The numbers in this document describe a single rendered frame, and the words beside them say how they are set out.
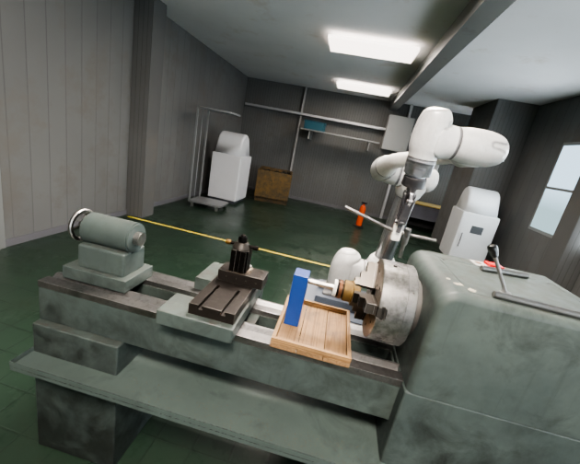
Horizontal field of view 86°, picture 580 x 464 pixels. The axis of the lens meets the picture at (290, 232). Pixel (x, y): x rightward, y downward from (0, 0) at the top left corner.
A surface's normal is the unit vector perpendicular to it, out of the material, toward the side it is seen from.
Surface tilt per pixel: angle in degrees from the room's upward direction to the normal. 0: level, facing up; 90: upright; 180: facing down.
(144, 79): 90
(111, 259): 90
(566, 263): 90
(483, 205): 71
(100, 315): 90
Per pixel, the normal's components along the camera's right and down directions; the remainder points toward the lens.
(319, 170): -0.18, 0.24
